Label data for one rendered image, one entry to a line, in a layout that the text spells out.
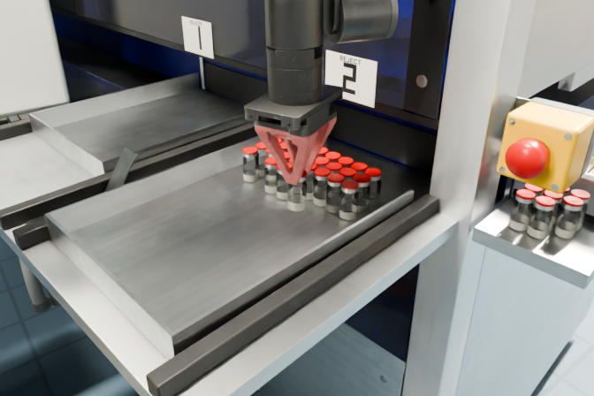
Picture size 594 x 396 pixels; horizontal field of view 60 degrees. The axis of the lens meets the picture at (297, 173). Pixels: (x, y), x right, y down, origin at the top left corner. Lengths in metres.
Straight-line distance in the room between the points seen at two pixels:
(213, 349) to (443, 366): 0.44
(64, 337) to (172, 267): 1.33
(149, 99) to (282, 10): 0.60
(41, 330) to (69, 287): 1.36
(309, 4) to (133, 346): 0.34
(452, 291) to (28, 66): 1.00
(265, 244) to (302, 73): 0.20
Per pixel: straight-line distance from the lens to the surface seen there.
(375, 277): 0.55
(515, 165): 0.56
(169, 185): 0.70
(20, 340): 1.92
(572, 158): 0.57
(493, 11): 0.58
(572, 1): 0.74
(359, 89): 0.68
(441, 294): 0.73
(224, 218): 0.64
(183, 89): 1.09
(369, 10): 0.52
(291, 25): 0.50
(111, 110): 1.02
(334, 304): 0.51
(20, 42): 1.29
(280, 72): 0.51
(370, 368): 0.92
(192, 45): 0.95
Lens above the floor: 1.22
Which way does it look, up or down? 27 degrees down
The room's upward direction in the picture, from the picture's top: straight up
